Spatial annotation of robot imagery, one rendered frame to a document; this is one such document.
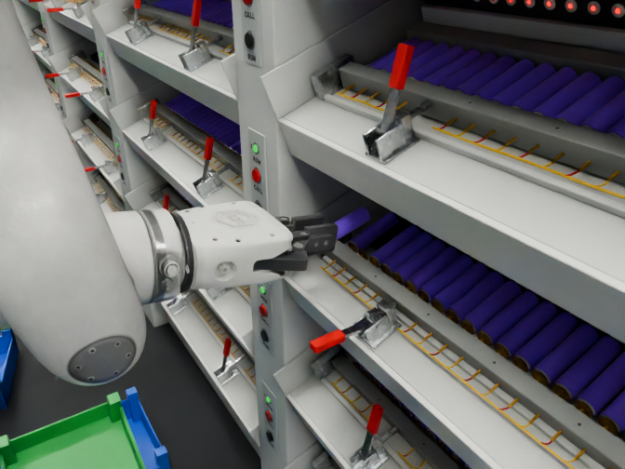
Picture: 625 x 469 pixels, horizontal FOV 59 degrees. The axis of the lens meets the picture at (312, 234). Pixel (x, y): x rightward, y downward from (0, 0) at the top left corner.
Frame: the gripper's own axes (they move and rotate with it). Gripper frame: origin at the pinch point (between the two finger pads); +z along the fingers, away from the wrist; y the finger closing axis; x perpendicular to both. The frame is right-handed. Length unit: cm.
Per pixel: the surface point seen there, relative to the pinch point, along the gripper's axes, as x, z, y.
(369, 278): 3.7, 4.9, -4.9
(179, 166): 7.6, 3.1, 47.3
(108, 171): 27, 5, 103
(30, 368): 66, -20, 77
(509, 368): 3.2, 5.8, -22.9
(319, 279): 7.3, 3.6, 2.2
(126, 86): -1, 2, 77
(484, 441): 8.1, 2.2, -24.8
